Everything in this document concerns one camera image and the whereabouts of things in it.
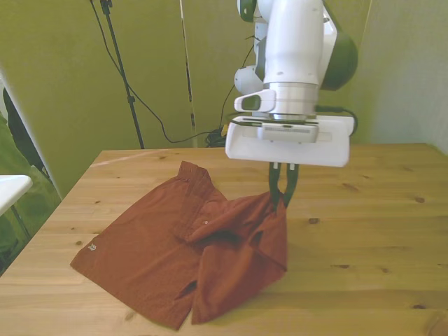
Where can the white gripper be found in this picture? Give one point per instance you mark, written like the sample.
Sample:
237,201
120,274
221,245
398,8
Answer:
287,150

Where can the rust brown shorts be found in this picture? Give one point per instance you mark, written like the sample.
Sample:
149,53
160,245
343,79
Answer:
157,252

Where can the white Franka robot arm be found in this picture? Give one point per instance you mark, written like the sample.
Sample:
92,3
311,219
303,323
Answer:
294,42

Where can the thin white marked strip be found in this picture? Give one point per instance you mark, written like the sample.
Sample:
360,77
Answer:
187,70

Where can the black tripod stand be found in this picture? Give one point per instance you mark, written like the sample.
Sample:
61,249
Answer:
121,66

